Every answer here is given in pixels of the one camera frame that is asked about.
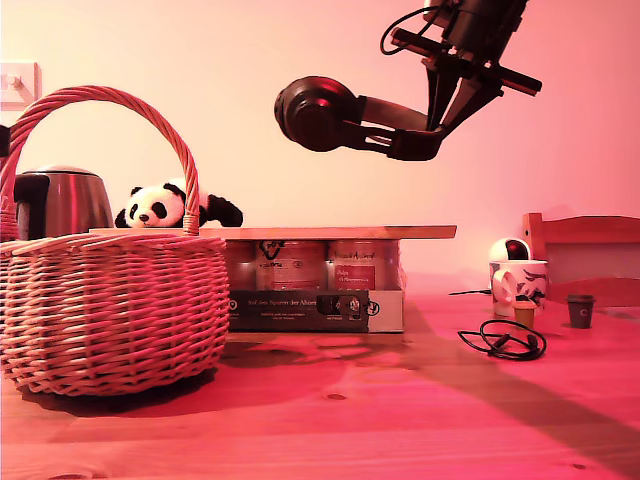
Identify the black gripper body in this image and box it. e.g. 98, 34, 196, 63
391, 0, 544, 96

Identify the black over-ear headphones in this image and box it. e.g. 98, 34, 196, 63
273, 75, 449, 162

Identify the flat wooden shelf board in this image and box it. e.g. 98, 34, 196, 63
88, 224, 458, 242

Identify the wooden chair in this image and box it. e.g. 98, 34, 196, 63
522, 212, 640, 309

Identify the glass jar with red label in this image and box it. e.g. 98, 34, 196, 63
325, 239, 401, 291

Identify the white patterned mug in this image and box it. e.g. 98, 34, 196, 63
488, 259, 550, 317

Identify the small yellow cork cup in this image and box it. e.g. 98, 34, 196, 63
513, 294, 537, 327

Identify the glass jar with logo label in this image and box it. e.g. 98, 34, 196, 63
255, 239, 325, 292

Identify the small dark paper cup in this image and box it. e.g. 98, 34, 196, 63
565, 293, 597, 330

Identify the glass jar with plain side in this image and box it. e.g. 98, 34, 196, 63
224, 241, 257, 294

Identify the printed cardboard tray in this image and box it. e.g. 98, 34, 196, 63
227, 288, 405, 335

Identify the black and white panda plush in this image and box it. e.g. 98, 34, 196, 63
114, 178, 245, 230

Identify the stainless steel electric kettle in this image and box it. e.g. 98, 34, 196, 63
13, 165, 115, 242

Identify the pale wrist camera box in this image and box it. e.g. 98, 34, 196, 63
423, 0, 461, 24

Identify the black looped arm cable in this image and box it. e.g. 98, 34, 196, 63
378, 5, 432, 57

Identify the white round security camera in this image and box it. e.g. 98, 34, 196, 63
487, 237, 532, 262

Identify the coiled black cable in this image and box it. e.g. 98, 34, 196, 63
457, 318, 548, 360

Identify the woven wicker basket with handle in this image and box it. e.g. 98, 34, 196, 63
0, 85, 230, 399

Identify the white wall plate with knob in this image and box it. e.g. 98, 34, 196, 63
0, 60, 42, 112

